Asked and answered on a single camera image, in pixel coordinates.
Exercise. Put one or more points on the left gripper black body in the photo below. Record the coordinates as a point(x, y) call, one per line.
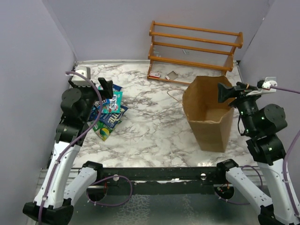
point(93, 93)

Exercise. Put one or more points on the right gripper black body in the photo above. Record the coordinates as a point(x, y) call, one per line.
point(242, 97)

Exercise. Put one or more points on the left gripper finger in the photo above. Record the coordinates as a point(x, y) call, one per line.
point(108, 94)
point(105, 87)

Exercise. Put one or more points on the teal white candy bag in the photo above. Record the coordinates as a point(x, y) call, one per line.
point(114, 103)

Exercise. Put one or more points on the blue candy packet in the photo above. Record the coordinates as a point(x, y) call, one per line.
point(96, 106)

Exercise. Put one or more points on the dark blue snack packet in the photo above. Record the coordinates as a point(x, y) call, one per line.
point(109, 119)

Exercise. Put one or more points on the brown paper bag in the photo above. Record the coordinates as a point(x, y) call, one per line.
point(209, 120)

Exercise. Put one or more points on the green snack packet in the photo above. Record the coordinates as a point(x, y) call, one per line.
point(103, 130)

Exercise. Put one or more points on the teal red snack packet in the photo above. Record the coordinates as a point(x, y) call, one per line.
point(114, 87)

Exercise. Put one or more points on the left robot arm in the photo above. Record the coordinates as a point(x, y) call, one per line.
point(55, 201)

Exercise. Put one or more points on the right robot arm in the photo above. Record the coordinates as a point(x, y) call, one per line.
point(281, 206)

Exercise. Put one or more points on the red white small box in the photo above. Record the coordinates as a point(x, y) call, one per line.
point(155, 74)

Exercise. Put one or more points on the small open cardboard box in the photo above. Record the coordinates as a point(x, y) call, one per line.
point(171, 76)

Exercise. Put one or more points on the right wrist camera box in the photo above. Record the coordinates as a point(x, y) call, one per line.
point(264, 86)

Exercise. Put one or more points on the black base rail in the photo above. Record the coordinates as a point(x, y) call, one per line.
point(159, 180)

